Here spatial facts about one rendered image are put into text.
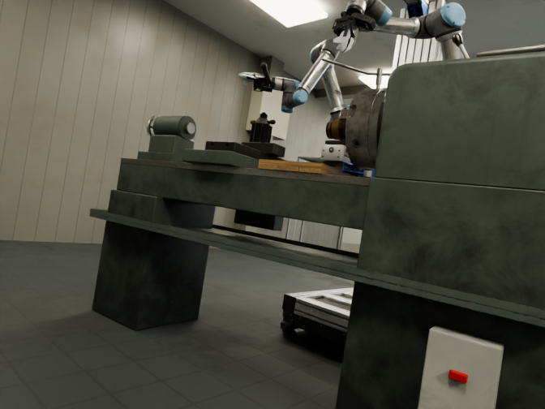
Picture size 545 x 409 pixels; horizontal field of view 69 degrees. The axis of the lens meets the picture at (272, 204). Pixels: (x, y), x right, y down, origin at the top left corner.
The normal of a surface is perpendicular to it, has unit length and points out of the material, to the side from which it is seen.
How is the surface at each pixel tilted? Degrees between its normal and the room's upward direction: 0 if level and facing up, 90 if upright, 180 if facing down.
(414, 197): 90
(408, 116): 90
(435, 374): 90
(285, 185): 90
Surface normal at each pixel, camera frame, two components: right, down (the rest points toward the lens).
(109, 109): 0.74, 0.11
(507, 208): -0.56, -0.10
